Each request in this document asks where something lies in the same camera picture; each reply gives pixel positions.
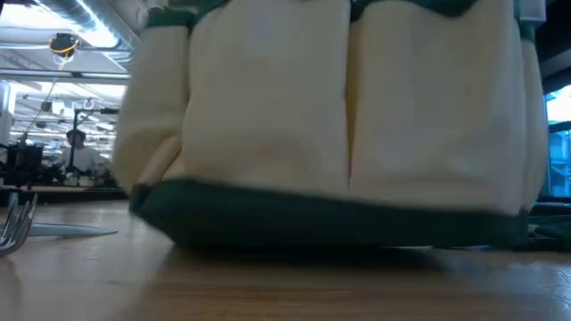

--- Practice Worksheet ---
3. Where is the beige green gardening bag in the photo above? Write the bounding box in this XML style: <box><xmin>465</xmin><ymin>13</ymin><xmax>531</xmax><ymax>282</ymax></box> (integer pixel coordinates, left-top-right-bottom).
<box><xmin>112</xmin><ymin>0</ymin><xmax>550</xmax><ymax>251</ymax></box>

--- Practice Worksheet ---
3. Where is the hand fork wooden handle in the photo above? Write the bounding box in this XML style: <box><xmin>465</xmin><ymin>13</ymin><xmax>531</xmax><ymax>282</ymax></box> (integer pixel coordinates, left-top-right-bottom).
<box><xmin>0</xmin><ymin>192</ymin><xmax>39</xmax><ymax>258</ymax></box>

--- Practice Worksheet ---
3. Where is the person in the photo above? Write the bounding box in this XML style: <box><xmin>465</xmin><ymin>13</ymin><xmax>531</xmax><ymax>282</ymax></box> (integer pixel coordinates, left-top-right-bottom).
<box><xmin>60</xmin><ymin>128</ymin><xmax>112</xmax><ymax>179</ymax></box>

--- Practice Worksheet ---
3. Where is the black monitor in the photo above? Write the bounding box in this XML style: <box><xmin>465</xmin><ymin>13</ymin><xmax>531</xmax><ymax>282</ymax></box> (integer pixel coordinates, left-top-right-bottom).
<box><xmin>6</xmin><ymin>143</ymin><xmax>45</xmax><ymax>184</ymax></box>

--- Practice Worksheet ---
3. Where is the white ceiling box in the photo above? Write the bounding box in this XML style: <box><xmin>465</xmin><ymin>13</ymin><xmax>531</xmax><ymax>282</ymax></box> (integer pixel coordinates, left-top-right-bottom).
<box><xmin>512</xmin><ymin>0</ymin><xmax>548</xmax><ymax>26</ymax></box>

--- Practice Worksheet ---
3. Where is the black background rig frame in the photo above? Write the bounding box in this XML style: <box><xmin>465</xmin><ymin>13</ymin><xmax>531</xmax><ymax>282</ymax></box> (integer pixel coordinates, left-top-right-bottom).
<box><xmin>69</xmin><ymin>106</ymin><xmax>120</xmax><ymax>173</ymax></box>

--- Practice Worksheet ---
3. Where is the yellow black cable reel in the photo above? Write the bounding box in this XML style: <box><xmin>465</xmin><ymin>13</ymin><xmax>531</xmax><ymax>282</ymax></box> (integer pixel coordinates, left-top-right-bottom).
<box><xmin>47</xmin><ymin>32</ymin><xmax>81</xmax><ymax>59</ymax></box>

